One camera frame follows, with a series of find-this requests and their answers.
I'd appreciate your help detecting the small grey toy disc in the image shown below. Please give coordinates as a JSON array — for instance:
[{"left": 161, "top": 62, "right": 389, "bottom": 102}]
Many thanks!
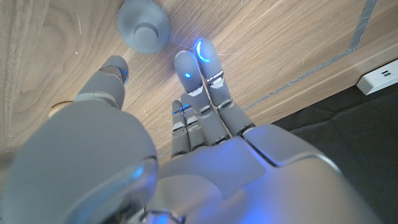
[{"left": 116, "top": 0, "right": 172, "bottom": 55}]

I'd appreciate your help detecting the white power strip box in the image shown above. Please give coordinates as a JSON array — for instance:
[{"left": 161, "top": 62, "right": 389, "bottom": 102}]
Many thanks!
[{"left": 356, "top": 58, "right": 398, "bottom": 96}]

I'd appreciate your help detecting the grey tape workspace outline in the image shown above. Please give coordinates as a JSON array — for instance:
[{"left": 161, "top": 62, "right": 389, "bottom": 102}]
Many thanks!
[{"left": 157, "top": 0, "right": 379, "bottom": 159}]

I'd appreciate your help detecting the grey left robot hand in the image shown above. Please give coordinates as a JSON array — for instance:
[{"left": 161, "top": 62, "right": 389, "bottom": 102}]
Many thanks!
[{"left": 0, "top": 37, "right": 383, "bottom": 224}]

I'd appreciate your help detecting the black fabric backdrop curtain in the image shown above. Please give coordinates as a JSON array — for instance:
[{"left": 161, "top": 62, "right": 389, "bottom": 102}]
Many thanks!
[{"left": 272, "top": 82, "right": 398, "bottom": 224}]

